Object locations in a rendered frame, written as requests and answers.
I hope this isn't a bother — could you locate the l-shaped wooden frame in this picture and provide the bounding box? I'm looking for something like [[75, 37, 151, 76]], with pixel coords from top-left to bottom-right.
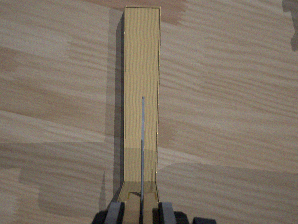
[[117, 6, 161, 206]]

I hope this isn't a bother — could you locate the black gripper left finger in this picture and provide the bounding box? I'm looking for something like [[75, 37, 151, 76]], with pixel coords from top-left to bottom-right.
[[91, 202, 125, 224]]

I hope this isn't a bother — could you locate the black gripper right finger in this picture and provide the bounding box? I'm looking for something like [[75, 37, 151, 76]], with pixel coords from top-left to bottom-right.
[[158, 202, 190, 224]]

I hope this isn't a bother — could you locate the black sliding bevel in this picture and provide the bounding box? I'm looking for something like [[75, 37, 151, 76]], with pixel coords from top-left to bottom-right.
[[193, 217, 217, 224]]

